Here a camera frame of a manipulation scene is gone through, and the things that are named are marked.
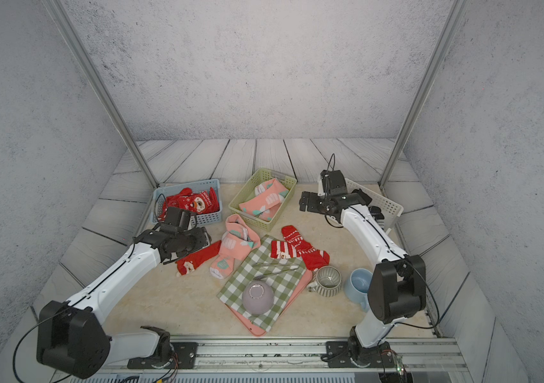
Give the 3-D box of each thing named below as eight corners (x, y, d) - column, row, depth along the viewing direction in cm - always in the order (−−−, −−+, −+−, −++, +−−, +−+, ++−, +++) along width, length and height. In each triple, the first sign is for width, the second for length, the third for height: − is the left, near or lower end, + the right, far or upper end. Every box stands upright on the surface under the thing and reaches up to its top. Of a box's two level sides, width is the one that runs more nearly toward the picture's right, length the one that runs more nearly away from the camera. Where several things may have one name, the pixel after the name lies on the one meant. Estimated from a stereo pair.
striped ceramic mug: (309, 298, 86) (310, 291, 80) (307, 273, 92) (308, 265, 87) (340, 298, 86) (344, 291, 80) (336, 273, 92) (339, 265, 87)
